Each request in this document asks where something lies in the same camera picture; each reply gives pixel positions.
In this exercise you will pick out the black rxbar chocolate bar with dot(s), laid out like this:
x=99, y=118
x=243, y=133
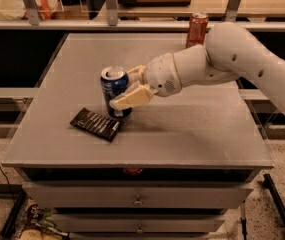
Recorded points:
x=96, y=124

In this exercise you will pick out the white and orange plastic bag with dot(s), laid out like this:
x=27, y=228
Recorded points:
x=16, y=10

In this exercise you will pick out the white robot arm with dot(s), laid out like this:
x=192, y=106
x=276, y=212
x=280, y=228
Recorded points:
x=228, y=53

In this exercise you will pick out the top grey drawer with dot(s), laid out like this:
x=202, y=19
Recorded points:
x=202, y=196

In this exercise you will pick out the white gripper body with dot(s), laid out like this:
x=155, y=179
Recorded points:
x=161, y=74

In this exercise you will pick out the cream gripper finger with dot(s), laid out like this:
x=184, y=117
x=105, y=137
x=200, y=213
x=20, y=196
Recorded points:
x=136, y=74
x=132, y=97

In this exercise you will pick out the red object in drawer gap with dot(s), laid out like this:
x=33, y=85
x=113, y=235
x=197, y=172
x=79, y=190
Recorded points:
x=133, y=171

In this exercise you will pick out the orange soda can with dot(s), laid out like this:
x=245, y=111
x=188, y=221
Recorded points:
x=197, y=29

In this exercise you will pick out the grey drawer cabinet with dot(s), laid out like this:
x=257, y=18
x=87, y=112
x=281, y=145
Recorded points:
x=203, y=135

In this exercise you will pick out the snack bags on floor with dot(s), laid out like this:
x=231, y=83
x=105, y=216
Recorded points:
x=40, y=226

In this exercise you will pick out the blue pepsi can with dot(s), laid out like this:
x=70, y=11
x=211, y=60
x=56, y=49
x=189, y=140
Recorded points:
x=114, y=81

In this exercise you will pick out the grey drawer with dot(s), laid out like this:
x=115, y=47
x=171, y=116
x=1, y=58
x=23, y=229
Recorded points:
x=202, y=196
x=137, y=223

